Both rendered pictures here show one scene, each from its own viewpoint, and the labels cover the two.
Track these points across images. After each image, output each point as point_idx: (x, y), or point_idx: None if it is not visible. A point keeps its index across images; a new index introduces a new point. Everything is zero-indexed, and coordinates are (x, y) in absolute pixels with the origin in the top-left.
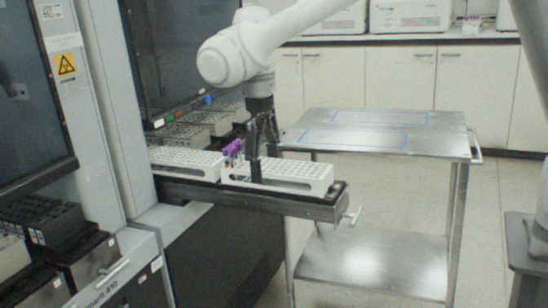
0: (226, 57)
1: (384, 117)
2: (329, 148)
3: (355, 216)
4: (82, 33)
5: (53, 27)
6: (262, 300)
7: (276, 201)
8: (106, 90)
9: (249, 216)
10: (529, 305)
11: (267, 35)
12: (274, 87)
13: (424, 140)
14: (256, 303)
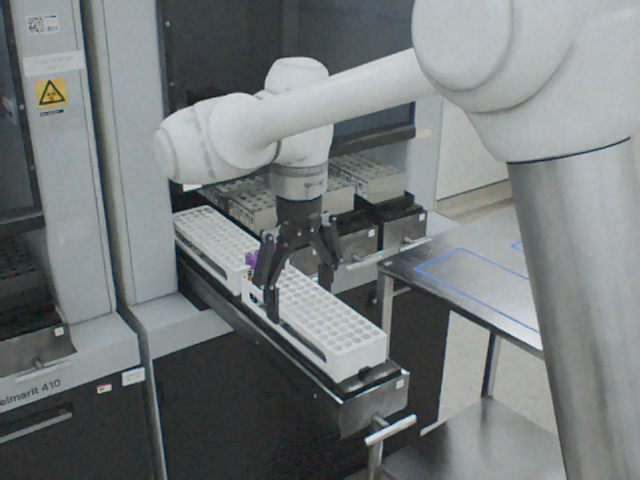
0: (175, 148)
1: None
2: (447, 299)
3: (385, 429)
4: (93, 50)
5: (41, 44)
6: (356, 478)
7: (285, 358)
8: (112, 130)
9: None
10: None
11: (241, 128)
12: (317, 188)
13: None
14: (345, 479)
